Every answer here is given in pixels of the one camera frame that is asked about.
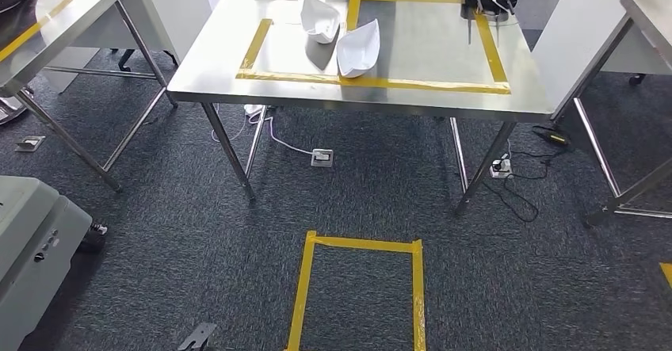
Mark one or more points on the stainless steel workbench table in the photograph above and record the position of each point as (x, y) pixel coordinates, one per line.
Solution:
(420, 49)

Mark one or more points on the grey wheeled machine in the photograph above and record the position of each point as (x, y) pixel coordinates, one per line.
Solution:
(31, 243)

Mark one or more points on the yellow floor tape square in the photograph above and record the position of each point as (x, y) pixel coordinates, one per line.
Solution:
(362, 243)

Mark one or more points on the white floor socket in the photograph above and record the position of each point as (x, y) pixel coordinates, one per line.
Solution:
(322, 158)
(501, 169)

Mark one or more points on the white plastic shell part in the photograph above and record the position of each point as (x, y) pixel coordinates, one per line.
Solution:
(317, 20)
(357, 52)

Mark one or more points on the grey floor socket flap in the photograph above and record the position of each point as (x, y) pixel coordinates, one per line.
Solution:
(30, 144)
(197, 338)

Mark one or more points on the yellow tape rectangle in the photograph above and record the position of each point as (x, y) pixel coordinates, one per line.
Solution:
(37, 27)

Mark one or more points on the black chair base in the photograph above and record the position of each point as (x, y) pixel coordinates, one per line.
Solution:
(125, 60)

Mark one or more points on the white power adapter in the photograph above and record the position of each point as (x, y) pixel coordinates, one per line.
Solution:
(253, 111)

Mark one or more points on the white desk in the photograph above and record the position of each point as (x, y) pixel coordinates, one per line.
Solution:
(577, 39)
(168, 7)

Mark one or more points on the black adapter with yellow label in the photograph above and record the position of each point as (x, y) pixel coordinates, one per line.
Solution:
(556, 137)

